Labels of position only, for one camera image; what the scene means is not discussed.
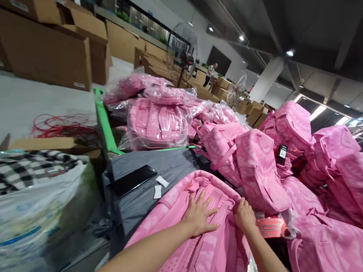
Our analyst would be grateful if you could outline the person's left hand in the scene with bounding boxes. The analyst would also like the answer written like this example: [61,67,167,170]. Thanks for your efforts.
[182,186,225,242]

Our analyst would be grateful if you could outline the person's right hand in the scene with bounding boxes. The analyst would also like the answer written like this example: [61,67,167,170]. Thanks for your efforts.
[231,196,264,237]

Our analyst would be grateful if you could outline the person's right fingers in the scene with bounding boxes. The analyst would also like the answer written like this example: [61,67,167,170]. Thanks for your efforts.
[236,197,257,214]

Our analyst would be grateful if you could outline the person's right thumb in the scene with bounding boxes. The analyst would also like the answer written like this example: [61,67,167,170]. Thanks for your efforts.
[232,209,243,227]

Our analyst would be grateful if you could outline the red hang tag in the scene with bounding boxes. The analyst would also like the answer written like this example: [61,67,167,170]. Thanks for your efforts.
[252,214,289,243]

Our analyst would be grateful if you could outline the grey plastic sheet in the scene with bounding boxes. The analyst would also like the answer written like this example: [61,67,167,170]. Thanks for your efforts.
[92,133,209,253]

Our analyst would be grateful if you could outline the black smartphone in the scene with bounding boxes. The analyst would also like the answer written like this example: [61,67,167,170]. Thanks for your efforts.
[107,159,159,203]

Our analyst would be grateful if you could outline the black hang tag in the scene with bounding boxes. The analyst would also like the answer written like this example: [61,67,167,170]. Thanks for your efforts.
[278,143,290,160]

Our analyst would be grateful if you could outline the pile of unwrapped pink backpacks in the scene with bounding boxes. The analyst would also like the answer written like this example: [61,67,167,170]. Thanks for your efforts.
[172,86,363,272]

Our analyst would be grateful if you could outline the pile of plastic-wrapped pink backpacks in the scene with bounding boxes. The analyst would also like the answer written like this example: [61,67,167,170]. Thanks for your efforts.
[95,67,245,169]

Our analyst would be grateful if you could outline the white pillar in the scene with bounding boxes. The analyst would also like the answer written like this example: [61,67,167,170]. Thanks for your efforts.
[253,52,287,107]

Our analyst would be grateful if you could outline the row of low cartons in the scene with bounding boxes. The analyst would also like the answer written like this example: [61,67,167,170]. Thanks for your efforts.
[92,18,284,130]

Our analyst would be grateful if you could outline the open cardboard box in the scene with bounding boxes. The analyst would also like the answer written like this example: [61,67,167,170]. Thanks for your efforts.
[0,125,104,169]

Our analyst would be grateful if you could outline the large standing fan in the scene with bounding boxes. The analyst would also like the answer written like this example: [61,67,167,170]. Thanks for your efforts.
[160,19,203,92]

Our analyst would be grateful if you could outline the large clear plastic bag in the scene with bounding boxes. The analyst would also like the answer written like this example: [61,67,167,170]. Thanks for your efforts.
[0,142,110,272]

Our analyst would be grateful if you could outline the black and white checked cloth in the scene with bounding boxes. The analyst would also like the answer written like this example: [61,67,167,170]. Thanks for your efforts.
[0,141,90,229]

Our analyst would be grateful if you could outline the ledge with green plants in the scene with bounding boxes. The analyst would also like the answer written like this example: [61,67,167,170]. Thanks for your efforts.
[53,0,177,46]

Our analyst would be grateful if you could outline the stack of large cartons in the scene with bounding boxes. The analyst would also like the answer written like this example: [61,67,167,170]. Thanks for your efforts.
[0,0,124,95]

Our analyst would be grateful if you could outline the green metal frame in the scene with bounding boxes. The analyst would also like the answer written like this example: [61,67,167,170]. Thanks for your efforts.
[83,86,205,169]

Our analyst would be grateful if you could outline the black wall screen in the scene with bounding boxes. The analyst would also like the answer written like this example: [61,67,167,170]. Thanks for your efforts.
[206,44,234,77]

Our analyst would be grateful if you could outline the bundle of red wires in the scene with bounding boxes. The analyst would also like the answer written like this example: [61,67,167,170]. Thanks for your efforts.
[29,105,103,149]

